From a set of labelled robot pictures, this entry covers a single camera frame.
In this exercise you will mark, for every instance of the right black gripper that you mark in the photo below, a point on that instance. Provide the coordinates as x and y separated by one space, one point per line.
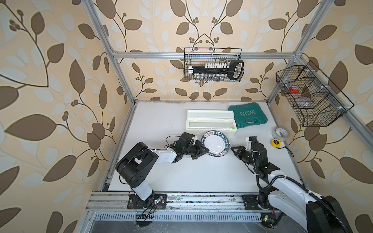
238 154

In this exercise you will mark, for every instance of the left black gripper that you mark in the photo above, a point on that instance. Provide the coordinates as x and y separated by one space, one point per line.
199 152

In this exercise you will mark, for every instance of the white plate green rim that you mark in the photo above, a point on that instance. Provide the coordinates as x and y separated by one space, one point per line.
216 142

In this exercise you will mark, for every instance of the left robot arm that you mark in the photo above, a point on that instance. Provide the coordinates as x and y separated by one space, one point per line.
137 163

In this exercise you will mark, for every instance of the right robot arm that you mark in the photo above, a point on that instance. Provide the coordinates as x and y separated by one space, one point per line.
314 212

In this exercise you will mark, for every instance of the yellow tape measure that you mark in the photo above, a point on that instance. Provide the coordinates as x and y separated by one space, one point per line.
276 143

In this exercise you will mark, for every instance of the green tool case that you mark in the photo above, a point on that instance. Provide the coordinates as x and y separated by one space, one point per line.
248 115

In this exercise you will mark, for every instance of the white tape roll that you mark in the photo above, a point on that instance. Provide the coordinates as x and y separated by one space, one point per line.
280 134

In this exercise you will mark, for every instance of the red item in basket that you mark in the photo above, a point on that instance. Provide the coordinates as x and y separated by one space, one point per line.
294 89

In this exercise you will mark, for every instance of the black socket set holder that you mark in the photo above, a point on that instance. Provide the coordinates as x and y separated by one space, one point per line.
218 72

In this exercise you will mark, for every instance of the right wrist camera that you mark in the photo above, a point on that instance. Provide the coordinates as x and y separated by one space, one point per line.
249 140

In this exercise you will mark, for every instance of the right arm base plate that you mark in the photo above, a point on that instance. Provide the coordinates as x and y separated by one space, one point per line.
256 202

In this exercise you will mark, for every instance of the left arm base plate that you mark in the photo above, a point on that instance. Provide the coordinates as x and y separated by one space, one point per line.
159 200

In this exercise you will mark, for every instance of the back black wire basket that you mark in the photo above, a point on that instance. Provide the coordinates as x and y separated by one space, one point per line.
199 56

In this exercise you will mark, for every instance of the black wire basket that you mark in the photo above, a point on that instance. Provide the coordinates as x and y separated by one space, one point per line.
199 56
321 100

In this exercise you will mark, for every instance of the right black wire basket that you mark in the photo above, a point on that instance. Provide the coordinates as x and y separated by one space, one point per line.
321 100

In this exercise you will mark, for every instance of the aluminium front rail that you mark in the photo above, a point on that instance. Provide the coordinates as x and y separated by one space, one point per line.
196 202

